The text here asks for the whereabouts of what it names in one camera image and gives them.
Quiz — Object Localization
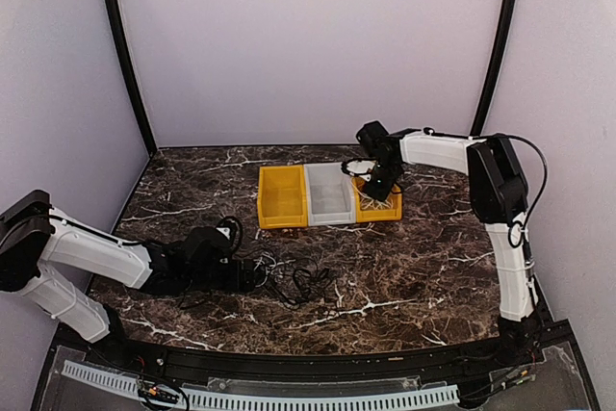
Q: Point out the left black frame post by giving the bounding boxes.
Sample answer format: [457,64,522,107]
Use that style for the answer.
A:
[104,0,158,157]

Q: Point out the white slotted cable duct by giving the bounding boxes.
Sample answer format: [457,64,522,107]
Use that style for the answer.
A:
[61,360,459,411]

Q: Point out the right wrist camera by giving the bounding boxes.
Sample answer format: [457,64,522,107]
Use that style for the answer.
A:
[341,158,375,180]

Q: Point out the black frame post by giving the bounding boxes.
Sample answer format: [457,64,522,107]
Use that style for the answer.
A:
[470,0,516,137]
[104,0,158,157]

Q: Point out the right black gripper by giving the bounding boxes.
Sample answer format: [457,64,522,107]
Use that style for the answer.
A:
[362,160,400,202]

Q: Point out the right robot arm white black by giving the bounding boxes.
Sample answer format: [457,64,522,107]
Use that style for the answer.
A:
[356,121,540,322]

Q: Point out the black cable tangle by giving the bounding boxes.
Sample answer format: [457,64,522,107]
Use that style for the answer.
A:
[177,246,338,311]

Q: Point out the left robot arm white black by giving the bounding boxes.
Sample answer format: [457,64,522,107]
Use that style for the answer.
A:
[1,190,257,369]

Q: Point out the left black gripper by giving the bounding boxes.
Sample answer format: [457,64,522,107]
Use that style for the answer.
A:
[184,259,263,294]

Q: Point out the right black frame post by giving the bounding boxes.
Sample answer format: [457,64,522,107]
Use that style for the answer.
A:
[470,0,516,137]

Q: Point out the yellow bin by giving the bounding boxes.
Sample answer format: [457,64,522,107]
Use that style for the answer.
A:
[257,165,308,229]
[350,177,402,222]

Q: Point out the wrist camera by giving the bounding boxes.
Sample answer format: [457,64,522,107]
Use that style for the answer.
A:
[216,216,244,256]
[341,158,375,180]

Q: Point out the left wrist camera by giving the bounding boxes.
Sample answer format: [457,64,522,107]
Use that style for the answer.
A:
[216,216,244,256]

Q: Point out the white translucent bin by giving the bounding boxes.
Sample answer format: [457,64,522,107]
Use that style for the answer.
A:
[304,163,356,226]

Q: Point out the black front rail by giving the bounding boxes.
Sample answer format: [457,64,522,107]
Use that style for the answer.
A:
[89,336,536,383]

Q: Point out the small circuit board wires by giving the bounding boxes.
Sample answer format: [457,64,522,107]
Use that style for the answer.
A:
[137,372,193,411]

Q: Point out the yellow bin front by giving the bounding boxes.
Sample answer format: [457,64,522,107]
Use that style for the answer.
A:
[350,177,402,222]

